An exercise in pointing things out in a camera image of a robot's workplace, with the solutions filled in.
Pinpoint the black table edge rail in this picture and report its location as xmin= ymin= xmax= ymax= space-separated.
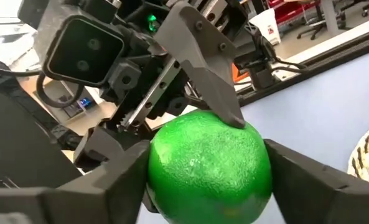
xmin=233 ymin=27 xmax=369 ymax=107

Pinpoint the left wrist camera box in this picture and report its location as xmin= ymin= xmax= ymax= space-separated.
xmin=34 ymin=14 xmax=126 ymax=88

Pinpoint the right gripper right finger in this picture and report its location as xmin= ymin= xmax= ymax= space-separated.
xmin=263 ymin=138 xmax=369 ymax=224

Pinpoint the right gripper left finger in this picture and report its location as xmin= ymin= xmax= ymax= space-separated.
xmin=0 ymin=139 xmax=151 ymax=224

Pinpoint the white paper bag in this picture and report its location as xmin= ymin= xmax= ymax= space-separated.
xmin=248 ymin=8 xmax=282 ymax=47

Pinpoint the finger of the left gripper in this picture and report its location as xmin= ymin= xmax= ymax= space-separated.
xmin=154 ymin=1 xmax=246 ymax=129
xmin=73 ymin=125 xmax=126 ymax=171

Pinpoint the black camera cable loop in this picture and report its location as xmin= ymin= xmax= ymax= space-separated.
xmin=35 ymin=73 xmax=86 ymax=109

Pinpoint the blue lit device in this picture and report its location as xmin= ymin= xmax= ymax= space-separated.
xmin=62 ymin=97 xmax=95 ymax=118

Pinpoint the red cabinet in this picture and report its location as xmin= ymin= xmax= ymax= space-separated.
xmin=267 ymin=0 xmax=317 ymax=25

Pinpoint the green lime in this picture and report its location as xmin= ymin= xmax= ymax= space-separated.
xmin=146 ymin=110 xmax=273 ymax=224

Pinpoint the black office chair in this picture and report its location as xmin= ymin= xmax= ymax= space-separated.
xmin=296 ymin=0 xmax=347 ymax=40

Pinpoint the orange object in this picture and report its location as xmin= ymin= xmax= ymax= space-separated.
xmin=232 ymin=63 xmax=250 ymax=83

